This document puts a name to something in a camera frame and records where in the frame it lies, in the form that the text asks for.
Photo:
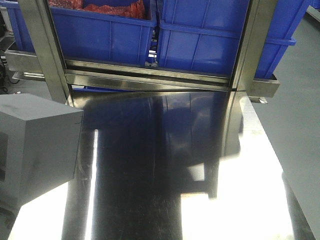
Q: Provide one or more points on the blue bin with red contents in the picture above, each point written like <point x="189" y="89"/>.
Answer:
<point x="97" y="36"/>

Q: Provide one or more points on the blue bin far left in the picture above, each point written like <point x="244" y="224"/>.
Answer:
<point x="20" y="31"/>

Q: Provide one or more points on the gray square hollow base block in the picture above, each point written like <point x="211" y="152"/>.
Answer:
<point x="39" y="141"/>

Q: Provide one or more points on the red mesh bag contents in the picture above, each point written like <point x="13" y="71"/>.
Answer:
<point x="135" y="9"/>

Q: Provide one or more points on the blue plastic bin right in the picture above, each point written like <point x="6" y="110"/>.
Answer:
<point x="204" y="35"/>

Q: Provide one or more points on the stainless steel rack frame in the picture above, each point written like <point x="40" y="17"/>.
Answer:
<point x="61" y="74"/>

